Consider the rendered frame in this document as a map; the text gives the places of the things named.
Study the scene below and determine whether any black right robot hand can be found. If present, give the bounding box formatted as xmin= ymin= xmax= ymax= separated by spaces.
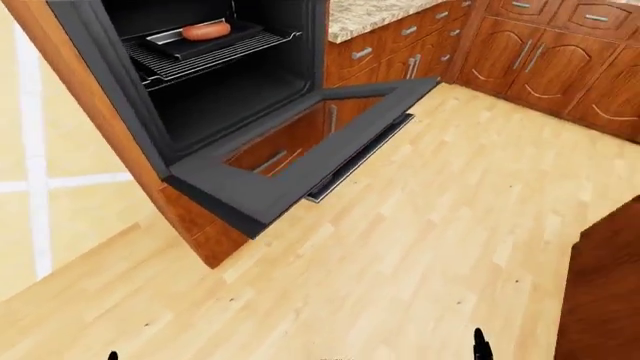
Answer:
xmin=472 ymin=327 xmax=494 ymax=360

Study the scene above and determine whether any wooden oven housing cabinet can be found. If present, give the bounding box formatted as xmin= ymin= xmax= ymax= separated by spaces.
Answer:
xmin=7 ymin=0 xmax=251 ymax=270

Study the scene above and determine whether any dark grey glass oven door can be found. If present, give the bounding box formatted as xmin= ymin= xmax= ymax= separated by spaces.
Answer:
xmin=160 ymin=77 xmax=441 ymax=240

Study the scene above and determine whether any black built-in oven body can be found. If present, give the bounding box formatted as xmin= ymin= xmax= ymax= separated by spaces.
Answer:
xmin=47 ymin=0 xmax=327 ymax=176

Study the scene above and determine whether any wooden kitchen island cabinet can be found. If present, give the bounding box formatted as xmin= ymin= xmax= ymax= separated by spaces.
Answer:
xmin=567 ymin=192 xmax=640 ymax=360

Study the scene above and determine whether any wooden cabinet with arched doors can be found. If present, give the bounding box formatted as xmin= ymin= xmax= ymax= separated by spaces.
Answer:
xmin=452 ymin=0 xmax=640 ymax=144

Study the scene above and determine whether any wooden base cabinet with drawers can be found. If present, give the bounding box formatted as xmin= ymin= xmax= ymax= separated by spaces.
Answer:
xmin=323 ymin=0 xmax=489 ymax=90

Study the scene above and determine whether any black baking tray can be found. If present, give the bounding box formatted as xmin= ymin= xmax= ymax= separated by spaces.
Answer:
xmin=144 ymin=18 xmax=265 ymax=62

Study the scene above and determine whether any reddish brown sausage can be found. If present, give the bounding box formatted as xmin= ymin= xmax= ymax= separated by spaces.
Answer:
xmin=180 ymin=21 xmax=233 ymax=42

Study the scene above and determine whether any speckled granite countertop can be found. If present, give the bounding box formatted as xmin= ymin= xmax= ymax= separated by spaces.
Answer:
xmin=327 ymin=0 xmax=455 ymax=45

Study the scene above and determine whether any silver oven door handle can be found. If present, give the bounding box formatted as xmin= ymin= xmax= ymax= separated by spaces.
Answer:
xmin=305 ymin=113 xmax=416 ymax=204

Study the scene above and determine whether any black wire oven rack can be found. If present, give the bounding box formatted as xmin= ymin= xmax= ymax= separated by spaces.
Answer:
xmin=121 ymin=29 xmax=304 ymax=91

